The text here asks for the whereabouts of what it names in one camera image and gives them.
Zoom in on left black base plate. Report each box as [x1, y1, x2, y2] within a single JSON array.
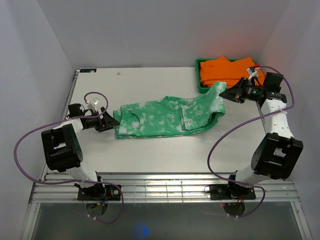
[[76, 184, 122, 201]]

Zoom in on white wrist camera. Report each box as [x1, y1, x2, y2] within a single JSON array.
[[246, 64, 260, 80], [87, 97, 100, 112]]

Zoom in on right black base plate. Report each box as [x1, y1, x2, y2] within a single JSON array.
[[209, 183, 256, 200]]

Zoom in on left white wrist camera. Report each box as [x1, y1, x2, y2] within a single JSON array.
[[87, 97, 100, 112]]

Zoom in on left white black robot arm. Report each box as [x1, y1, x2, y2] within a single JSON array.
[[41, 103, 120, 201]]

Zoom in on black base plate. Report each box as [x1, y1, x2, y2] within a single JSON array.
[[209, 183, 256, 200], [76, 184, 122, 201]]

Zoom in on green white tie-dye trousers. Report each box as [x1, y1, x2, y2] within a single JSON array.
[[113, 81, 227, 140]]

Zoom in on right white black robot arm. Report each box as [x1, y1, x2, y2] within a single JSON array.
[[220, 72, 304, 199]]

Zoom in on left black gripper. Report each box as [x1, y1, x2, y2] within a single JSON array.
[[85, 107, 120, 133]]

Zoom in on black label sticker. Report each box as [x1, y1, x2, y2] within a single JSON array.
[[79, 68, 97, 73]]

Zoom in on green plastic tray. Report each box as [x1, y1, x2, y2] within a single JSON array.
[[194, 58, 256, 95]]

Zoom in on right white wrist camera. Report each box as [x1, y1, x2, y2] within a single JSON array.
[[246, 64, 260, 80]]

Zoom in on orange folded trousers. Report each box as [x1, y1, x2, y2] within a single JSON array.
[[199, 56, 266, 90]]

